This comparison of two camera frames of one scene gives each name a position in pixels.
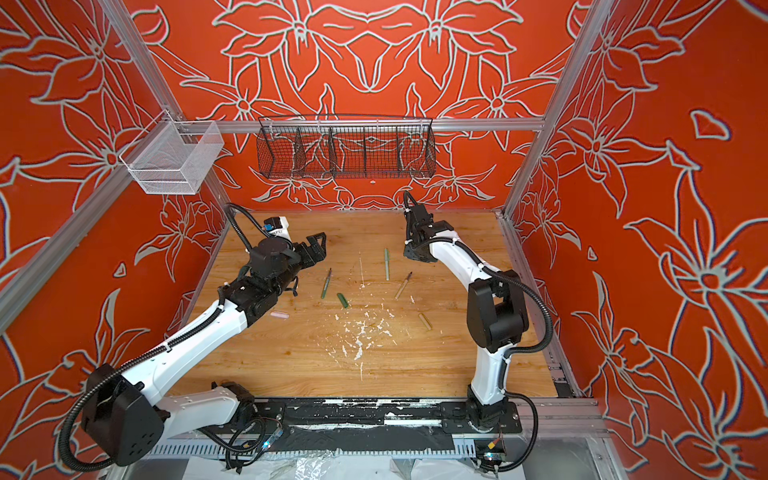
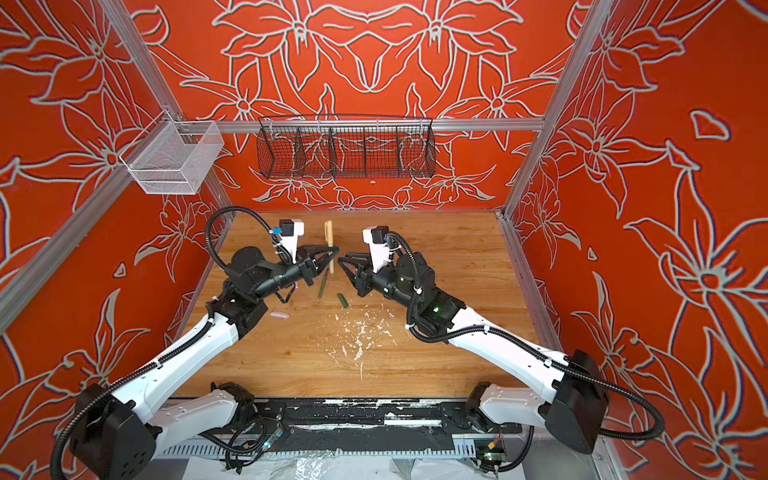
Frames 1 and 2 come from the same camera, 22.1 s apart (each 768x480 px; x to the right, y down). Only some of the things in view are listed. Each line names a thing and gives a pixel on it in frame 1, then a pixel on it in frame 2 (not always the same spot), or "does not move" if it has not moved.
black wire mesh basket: x=340 y=147 does not move
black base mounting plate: x=378 y=416 does not move
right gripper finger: x=408 y=195 to x=356 y=259
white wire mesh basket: x=172 y=157 does not move
